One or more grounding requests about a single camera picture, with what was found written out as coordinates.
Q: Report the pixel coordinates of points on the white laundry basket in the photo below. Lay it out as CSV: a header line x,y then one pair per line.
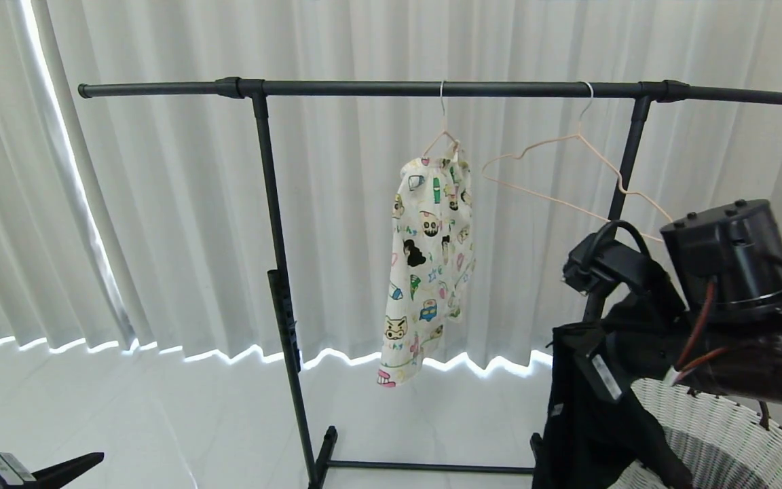
x,y
730,435

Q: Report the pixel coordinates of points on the black clothes rack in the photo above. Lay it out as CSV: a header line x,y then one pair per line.
x,y
432,88

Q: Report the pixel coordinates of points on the black garment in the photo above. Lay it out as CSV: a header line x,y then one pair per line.
x,y
588,435

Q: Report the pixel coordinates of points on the cream printed garment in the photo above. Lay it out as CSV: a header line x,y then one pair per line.
x,y
428,272

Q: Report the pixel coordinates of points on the white curtain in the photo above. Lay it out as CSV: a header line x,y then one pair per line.
x,y
160,204

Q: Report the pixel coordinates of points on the pink clothes hanger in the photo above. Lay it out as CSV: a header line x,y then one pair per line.
x,y
567,139
442,122

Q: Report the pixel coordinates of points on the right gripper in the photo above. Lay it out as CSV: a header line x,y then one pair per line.
x,y
737,353

